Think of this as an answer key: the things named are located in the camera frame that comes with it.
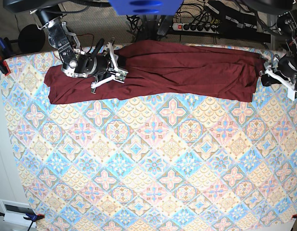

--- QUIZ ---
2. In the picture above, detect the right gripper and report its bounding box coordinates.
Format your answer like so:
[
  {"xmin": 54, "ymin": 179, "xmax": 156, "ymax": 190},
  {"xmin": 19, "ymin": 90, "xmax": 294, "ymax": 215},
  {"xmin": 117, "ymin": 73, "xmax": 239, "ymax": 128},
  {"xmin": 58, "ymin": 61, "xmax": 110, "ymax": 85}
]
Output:
[{"xmin": 61, "ymin": 38, "xmax": 126, "ymax": 94}]

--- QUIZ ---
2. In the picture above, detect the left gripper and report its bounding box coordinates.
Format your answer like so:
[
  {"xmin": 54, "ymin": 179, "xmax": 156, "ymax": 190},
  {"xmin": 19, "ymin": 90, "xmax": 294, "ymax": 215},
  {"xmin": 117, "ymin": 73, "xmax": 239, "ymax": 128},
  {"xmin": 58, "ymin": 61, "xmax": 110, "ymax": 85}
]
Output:
[{"xmin": 259, "ymin": 55, "xmax": 297, "ymax": 90}]

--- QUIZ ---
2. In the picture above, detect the dark red t-shirt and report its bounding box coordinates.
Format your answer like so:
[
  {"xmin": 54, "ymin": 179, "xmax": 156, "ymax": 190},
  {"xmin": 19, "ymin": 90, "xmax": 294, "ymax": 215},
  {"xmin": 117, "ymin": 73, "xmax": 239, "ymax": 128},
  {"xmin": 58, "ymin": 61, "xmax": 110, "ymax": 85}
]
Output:
[{"xmin": 44, "ymin": 40, "xmax": 265, "ymax": 104}]

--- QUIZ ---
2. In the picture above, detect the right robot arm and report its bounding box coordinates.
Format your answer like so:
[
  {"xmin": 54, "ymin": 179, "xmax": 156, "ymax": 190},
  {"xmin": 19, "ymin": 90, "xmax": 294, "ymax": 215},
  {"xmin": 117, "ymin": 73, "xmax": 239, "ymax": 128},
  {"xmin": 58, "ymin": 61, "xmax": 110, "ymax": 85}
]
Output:
[{"xmin": 30, "ymin": 5, "xmax": 128, "ymax": 93}]

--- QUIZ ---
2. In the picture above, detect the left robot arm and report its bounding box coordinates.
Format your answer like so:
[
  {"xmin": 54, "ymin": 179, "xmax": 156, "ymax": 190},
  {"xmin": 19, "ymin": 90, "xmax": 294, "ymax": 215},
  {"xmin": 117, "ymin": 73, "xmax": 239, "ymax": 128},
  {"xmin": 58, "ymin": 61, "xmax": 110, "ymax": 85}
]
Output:
[{"xmin": 260, "ymin": 10, "xmax": 297, "ymax": 100}]

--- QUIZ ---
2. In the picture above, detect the black round stool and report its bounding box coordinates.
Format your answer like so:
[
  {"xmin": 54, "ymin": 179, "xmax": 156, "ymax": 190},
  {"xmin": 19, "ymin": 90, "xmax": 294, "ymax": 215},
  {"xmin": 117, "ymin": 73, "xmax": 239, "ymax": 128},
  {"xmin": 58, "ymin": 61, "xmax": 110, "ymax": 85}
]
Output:
[{"xmin": 18, "ymin": 24, "xmax": 45, "ymax": 54}]

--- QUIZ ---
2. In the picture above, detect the white power strip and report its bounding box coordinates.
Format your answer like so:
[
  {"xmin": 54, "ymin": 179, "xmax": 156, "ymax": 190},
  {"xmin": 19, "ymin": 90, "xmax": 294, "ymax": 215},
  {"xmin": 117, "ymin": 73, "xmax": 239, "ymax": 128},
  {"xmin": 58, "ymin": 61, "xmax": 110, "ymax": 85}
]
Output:
[{"xmin": 172, "ymin": 23, "xmax": 218, "ymax": 34}]

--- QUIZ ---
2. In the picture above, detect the black orange clamp left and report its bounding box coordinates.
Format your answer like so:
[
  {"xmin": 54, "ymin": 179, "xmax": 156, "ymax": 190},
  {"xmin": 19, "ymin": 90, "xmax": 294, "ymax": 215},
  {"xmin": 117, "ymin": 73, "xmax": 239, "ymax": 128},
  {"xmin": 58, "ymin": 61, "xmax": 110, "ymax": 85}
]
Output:
[{"xmin": 0, "ymin": 56, "xmax": 11, "ymax": 76}]

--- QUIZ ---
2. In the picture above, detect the patterned tile tablecloth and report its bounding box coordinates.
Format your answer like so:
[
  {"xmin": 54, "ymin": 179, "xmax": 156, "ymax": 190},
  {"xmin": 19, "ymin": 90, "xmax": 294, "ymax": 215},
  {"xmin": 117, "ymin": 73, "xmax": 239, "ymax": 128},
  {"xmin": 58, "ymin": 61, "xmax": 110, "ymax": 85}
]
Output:
[{"xmin": 0, "ymin": 52, "xmax": 297, "ymax": 231}]

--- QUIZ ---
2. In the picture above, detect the blue clamp lower left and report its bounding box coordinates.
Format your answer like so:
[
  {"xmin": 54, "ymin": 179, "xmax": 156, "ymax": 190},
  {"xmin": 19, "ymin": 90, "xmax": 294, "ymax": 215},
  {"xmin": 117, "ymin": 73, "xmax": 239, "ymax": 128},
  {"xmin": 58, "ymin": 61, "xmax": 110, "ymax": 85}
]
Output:
[{"xmin": 0, "ymin": 212, "xmax": 45, "ymax": 231}]

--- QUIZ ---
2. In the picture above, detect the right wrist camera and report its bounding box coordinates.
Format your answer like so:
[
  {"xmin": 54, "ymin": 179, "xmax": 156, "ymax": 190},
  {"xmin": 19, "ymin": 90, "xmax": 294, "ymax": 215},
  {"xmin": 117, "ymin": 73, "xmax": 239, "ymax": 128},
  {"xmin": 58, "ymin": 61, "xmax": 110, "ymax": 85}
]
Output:
[{"xmin": 114, "ymin": 71, "xmax": 128, "ymax": 83}]

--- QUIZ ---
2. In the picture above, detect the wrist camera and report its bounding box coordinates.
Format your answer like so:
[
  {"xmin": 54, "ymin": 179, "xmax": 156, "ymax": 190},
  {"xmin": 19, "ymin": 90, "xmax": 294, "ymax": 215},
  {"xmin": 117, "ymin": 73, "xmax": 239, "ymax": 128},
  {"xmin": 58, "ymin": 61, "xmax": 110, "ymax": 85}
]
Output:
[
  {"xmin": 114, "ymin": 71, "xmax": 128, "ymax": 83},
  {"xmin": 287, "ymin": 89, "xmax": 297, "ymax": 101}
]

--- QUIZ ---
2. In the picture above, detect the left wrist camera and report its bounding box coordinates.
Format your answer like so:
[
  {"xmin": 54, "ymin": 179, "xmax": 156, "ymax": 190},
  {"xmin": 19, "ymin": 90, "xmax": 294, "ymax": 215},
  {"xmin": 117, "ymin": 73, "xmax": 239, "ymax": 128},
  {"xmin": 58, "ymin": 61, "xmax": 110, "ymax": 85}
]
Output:
[{"xmin": 287, "ymin": 89, "xmax": 297, "ymax": 101}]

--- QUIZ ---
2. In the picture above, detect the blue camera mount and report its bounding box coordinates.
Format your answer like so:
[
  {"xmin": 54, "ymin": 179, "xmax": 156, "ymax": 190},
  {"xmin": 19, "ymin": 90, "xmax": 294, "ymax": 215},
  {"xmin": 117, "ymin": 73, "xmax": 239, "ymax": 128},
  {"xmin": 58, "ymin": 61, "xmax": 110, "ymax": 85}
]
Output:
[{"xmin": 108, "ymin": 0, "xmax": 183, "ymax": 15}]

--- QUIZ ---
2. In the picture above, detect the white wall vent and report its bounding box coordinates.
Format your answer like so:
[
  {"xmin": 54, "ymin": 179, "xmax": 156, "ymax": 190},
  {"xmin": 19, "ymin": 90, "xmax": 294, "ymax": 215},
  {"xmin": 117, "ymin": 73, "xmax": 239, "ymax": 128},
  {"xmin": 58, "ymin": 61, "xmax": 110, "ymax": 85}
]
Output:
[{"xmin": 0, "ymin": 199, "xmax": 34, "ymax": 228}]

